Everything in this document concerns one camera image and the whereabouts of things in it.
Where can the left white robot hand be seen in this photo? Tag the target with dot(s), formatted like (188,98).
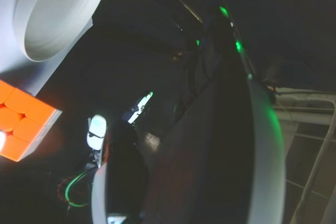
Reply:
(210,155)

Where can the Rubik's cube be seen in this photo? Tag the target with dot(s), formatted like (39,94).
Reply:
(26,108)

